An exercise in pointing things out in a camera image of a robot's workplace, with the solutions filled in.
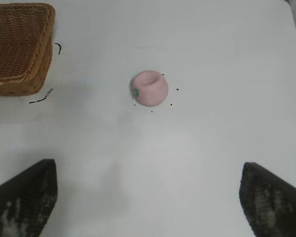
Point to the pink peach with green leaf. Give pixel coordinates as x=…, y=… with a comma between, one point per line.
x=151, y=90

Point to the brown woven wicker basket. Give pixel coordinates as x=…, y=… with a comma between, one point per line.
x=17, y=49

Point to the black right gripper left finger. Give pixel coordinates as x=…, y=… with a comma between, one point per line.
x=22, y=197

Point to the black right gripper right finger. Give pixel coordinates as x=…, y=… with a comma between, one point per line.
x=273, y=202

